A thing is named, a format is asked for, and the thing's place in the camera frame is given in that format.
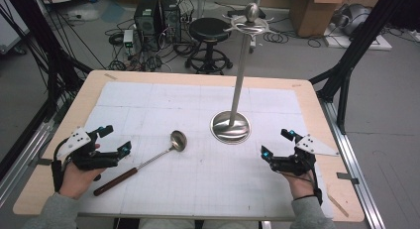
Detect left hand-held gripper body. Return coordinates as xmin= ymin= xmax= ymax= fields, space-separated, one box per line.
xmin=56 ymin=127 xmax=120 ymax=172

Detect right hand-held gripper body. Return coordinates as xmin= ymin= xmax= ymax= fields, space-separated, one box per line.
xmin=270 ymin=134 xmax=340 ymax=176

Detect steel ladle with wooden handle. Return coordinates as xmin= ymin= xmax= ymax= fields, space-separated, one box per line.
xmin=93 ymin=130 xmax=188 ymax=197

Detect person's left hand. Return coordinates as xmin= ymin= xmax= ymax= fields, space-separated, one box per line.
xmin=58 ymin=162 xmax=107 ymax=200

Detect person's right hand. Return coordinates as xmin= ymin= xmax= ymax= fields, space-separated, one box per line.
xmin=281 ymin=169 xmax=317 ymax=200

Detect steel utensil hanging stand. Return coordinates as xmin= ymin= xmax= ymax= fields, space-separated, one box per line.
xmin=210 ymin=2 xmax=275 ymax=146

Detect small white electronic box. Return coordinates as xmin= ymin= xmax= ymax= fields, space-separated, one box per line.
xmin=123 ymin=29 xmax=135 ymax=56

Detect white flat board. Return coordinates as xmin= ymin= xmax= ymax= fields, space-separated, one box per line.
xmin=322 ymin=23 xmax=393 ymax=52

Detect black computer tower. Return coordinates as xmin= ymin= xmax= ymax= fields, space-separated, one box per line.
xmin=160 ymin=0 xmax=182 ymax=44
xmin=133 ymin=0 xmax=163 ymax=43

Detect cardboard box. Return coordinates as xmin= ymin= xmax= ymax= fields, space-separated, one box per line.
xmin=289 ymin=0 xmax=347 ymax=39

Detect black round stool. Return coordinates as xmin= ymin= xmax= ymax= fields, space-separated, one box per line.
xmin=184 ymin=17 xmax=234 ymax=75

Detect grey rounded device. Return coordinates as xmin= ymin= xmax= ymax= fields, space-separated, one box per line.
xmin=332 ymin=3 xmax=372 ymax=37

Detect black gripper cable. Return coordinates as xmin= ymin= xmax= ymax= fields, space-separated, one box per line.
xmin=309 ymin=166 xmax=324 ymax=206
xmin=51 ymin=138 xmax=72 ymax=193

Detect aluminium rail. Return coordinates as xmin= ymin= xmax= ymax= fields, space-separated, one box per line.
xmin=318 ymin=98 xmax=386 ymax=229
xmin=0 ymin=119 xmax=56 ymax=208

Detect tangle of black floor cables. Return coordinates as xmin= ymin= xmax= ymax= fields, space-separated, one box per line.
xmin=104 ymin=19 xmax=199 ymax=73

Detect black metal frame stand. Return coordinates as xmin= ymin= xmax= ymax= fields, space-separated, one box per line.
xmin=309 ymin=0 xmax=420 ymax=135
xmin=0 ymin=0 xmax=94 ymax=124

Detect coiled black cable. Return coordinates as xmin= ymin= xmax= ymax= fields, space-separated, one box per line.
xmin=262 ymin=30 xmax=290 ymax=45

